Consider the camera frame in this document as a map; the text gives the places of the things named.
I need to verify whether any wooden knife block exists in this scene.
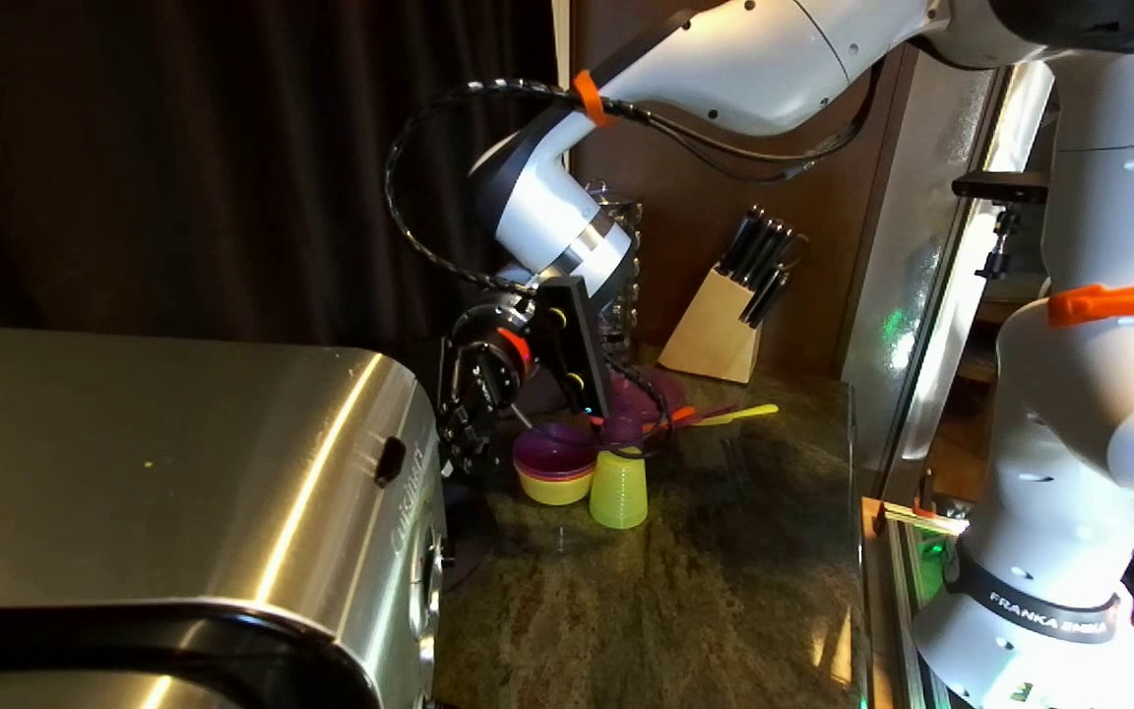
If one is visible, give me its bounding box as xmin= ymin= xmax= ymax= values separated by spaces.
xmin=655 ymin=264 xmax=773 ymax=389

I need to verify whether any yellow-green plastic cup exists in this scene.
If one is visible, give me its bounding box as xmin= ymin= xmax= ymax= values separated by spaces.
xmin=588 ymin=444 xmax=655 ymax=537

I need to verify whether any magenta plastic bowl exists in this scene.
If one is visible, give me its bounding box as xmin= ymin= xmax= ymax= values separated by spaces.
xmin=510 ymin=417 xmax=602 ymax=482

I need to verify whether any purple plastic plate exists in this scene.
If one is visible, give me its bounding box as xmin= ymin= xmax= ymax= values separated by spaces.
xmin=609 ymin=368 xmax=692 ymax=431

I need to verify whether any robot mounting stand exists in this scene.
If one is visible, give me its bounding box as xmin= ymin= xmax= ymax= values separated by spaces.
xmin=856 ymin=489 xmax=978 ymax=709

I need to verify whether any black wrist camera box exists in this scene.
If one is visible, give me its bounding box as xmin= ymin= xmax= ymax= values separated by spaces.
xmin=532 ymin=278 xmax=616 ymax=427

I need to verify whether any silver toaster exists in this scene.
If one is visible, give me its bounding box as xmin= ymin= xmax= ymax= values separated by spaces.
xmin=0 ymin=323 xmax=452 ymax=709

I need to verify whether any orange strap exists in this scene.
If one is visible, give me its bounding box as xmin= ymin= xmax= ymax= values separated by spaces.
xmin=570 ymin=69 xmax=616 ymax=129
xmin=1043 ymin=278 xmax=1134 ymax=330

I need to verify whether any reflective metal panel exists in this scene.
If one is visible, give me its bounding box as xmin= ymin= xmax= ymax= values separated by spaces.
xmin=840 ymin=112 xmax=1007 ymax=484

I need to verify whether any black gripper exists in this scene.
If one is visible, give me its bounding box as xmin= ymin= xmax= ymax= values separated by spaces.
xmin=437 ymin=293 xmax=549 ymax=482

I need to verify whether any black curtain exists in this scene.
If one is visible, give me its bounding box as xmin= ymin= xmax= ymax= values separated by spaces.
xmin=0 ymin=0 xmax=565 ymax=397

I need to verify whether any yellow plastic bowl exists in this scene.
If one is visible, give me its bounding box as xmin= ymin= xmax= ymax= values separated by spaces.
xmin=518 ymin=465 xmax=600 ymax=511

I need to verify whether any orange plastic spoon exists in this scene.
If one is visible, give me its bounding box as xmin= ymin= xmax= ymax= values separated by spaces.
xmin=641 ymin=402 xmax=703 ymax=436

